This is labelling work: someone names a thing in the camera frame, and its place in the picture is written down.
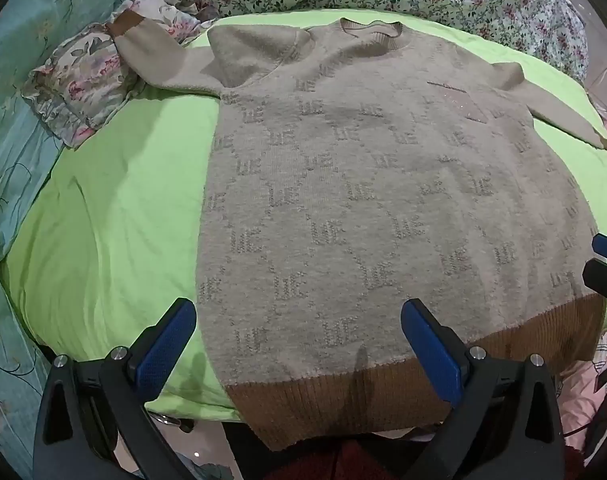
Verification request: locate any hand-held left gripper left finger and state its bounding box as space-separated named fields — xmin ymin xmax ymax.
xmin=33 ymin=297 xmax=199 ymax=480

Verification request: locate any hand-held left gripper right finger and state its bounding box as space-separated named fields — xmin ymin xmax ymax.
xmin=401 ymin=298 xmax=567 ymax=480

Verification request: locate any beige patterned knit sweater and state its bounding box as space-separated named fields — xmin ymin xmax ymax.
xmin=106 ymin=10 xmax=607 ymax=453

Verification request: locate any pink printed cloth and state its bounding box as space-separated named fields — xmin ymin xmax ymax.
xmin=556 ymin=327 xmax=607 ymax=461

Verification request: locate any lime green bed sheet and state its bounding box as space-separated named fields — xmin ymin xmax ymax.
xmin=0 ymin=7 xmax=607 ymax=423

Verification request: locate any dark red cloth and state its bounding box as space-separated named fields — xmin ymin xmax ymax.
xmin=263 ymin=435 xmax=434 ymax=480

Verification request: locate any teal floral blanket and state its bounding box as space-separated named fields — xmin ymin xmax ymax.
xmin=0 ymin=0 xmax=134 ymax=466

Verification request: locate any ruffled floral pillow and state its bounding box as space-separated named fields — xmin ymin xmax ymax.
xmin=22 ymin=0 xmax=219 ymax=150

